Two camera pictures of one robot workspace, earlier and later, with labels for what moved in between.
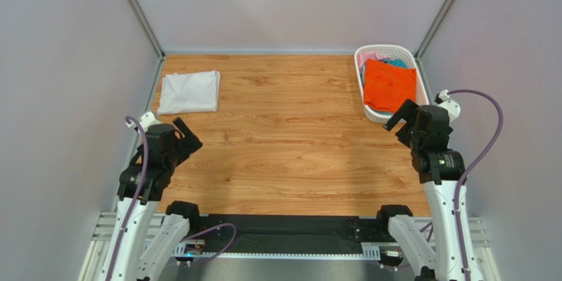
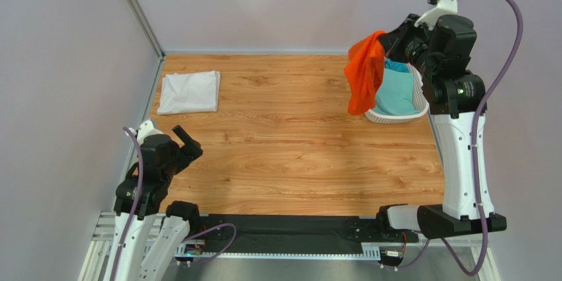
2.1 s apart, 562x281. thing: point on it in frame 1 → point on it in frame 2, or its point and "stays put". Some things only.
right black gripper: (406, 119) → (396, 39)
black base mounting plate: (271, 233) stays put
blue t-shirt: (398, 62) stays put
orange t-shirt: (386, 87) → (365, 72)
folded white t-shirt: (190, 92) stays put
